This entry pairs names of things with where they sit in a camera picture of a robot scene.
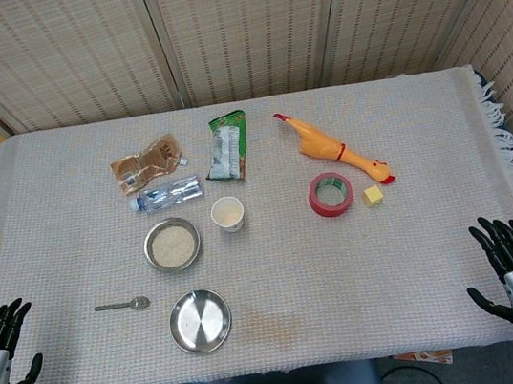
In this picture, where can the small metal spoon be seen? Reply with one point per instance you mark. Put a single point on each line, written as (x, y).
(139, 302)

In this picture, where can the steel rice bowl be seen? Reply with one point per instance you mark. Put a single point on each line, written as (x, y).
(151, 261)

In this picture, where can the white paper cup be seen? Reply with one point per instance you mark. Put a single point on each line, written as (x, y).
(227, 213)

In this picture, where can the orange printed package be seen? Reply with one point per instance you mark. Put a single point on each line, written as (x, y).
(431, 358)

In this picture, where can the yellow foam cube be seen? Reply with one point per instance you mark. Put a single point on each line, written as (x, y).
(373, 197)

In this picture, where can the flat steel plate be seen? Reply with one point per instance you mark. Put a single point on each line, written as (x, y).
(201, 322)

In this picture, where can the red tape roll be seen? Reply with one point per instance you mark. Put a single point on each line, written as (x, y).
(318, 204)

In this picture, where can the beige woven tablecloth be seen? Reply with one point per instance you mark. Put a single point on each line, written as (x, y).
(297, 268)

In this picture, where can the clear plastic water bottle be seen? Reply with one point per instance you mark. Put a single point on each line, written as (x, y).
(167, 195)

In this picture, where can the brown spout pouch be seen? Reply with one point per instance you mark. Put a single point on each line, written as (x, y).
(146, 165)

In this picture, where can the yellow rubber chicken toy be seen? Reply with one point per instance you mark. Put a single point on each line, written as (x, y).
(319, 144)

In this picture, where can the green snack bag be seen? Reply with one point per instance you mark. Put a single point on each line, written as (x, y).
(228, 150)

